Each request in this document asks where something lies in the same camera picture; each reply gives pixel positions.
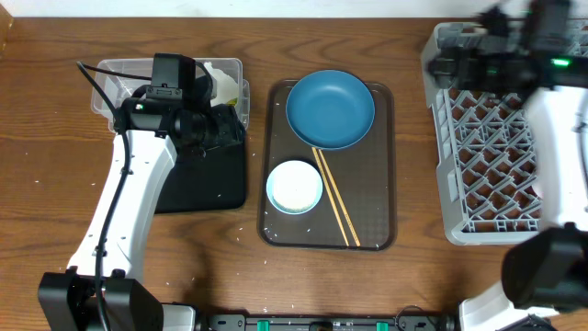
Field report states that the white napkin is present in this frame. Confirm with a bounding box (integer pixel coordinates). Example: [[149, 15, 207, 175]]
[[204, 62, 240, 106]]

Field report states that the light blue rice bowl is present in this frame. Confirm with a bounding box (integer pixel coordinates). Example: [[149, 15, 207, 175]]
[[266, 160, 323, 215]]

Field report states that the wooden chopstick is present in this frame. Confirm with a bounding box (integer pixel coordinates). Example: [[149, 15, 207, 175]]
[[311, 147, 349, 246], [317, 148, 361, 247]]

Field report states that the dark blue plate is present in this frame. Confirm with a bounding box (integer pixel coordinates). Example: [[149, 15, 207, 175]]
[[286, 70, 376, 150]]

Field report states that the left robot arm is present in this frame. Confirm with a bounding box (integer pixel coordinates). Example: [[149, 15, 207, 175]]
[[38, 72, 246, 330]]

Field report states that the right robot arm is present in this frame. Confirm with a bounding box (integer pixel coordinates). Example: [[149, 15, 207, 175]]
[[421, 0, 587, 330]]

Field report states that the grey dishwasher rack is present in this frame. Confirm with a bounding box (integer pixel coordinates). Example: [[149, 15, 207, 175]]
[[420, 19, 588, 246]]

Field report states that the black tray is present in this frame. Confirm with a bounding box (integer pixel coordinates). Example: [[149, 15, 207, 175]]
[[155, 143, 247, 214]]

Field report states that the clear plastic bin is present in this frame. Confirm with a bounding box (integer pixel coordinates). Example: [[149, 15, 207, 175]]
[[95, 58, 250, 129]]

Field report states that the brown serving tray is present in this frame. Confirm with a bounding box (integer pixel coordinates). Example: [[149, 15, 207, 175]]
[[257, 80, 397, 251]]

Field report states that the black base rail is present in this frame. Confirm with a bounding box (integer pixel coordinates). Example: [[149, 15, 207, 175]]
[[201, 311, 461, 331]]

